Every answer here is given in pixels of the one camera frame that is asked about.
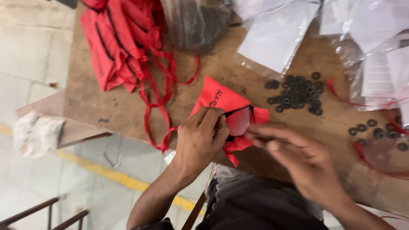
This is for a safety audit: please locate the person's left hand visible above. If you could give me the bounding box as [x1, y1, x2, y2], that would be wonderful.
[173, 107, 231, 172]

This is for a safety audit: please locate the scattered group of black washers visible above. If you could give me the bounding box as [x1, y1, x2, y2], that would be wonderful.
[348, 115, 409, 152]

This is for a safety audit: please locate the person's dark clothing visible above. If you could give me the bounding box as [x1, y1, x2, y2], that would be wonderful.
[137, 164, 330, 230]

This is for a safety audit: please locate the clear bag of dark parts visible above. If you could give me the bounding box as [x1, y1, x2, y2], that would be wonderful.
[161, 0, 233, 55]

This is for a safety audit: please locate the pile of black rubber washers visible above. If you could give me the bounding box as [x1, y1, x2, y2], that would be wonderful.
[265, 72, 325, 116]

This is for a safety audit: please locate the clear pouch with red drawstring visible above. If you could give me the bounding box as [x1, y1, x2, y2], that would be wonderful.
[355, 137, 409, 180]

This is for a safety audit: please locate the white crumpled cloth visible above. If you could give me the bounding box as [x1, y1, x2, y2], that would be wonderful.
[13, 111, 65, 158]

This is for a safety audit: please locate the metal wire hook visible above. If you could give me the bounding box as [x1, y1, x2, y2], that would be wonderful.
[102, 136, 123, 168]

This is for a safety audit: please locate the clear bag with white paper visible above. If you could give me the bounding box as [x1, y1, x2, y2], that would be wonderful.
[233, 0, 321, 80]

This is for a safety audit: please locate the brown metal frame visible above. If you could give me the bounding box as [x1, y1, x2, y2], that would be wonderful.
[0, 197, 90, 230]

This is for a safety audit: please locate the pile of red drawstring pouches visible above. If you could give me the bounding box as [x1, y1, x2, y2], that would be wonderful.
[80, 0, 200, 151]

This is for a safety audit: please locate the person's right hand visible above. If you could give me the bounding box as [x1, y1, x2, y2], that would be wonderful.
[244, 124, 346, 205]

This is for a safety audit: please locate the heap of clear paper packets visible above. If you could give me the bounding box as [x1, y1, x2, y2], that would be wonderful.
[320, 0, 409, 125]

